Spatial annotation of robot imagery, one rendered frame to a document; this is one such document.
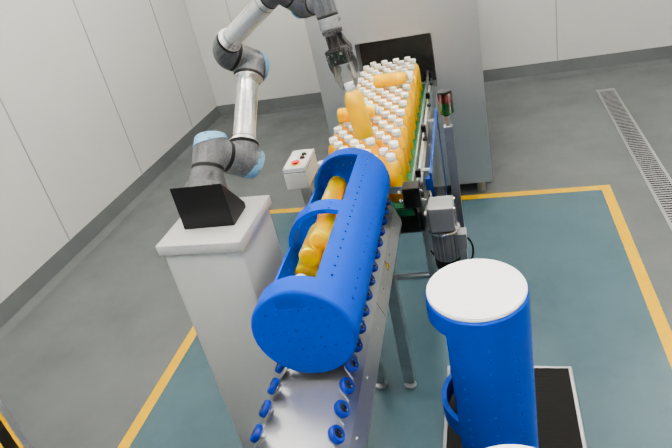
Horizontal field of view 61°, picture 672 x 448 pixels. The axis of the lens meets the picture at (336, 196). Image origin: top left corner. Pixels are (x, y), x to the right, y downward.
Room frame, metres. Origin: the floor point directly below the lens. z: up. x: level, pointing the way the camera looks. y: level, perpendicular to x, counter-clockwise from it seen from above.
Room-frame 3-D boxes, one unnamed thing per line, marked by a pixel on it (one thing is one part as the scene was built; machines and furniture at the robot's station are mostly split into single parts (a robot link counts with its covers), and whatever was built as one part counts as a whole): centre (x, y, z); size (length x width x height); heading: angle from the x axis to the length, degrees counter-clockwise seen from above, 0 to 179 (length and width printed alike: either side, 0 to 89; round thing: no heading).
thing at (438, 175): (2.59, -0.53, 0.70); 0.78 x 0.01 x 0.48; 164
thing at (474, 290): (1.27, -0.32, 1.03); 0.28 x 0.28 x 0.01
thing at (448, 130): (2.32, -0.55, 0.55); 0.04 x 0.04 x 1.10; 74
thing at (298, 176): (2.33, 0.12, 1.05); 0.20 x 0.10 x 0.10; 164
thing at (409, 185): (2.04, -0.30, 0.95); 0.10 x 0.07 x 0.10; 74
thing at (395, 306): (1.97, -0.14, 0.31); 0.06 x 0.06 x 0.63; 74
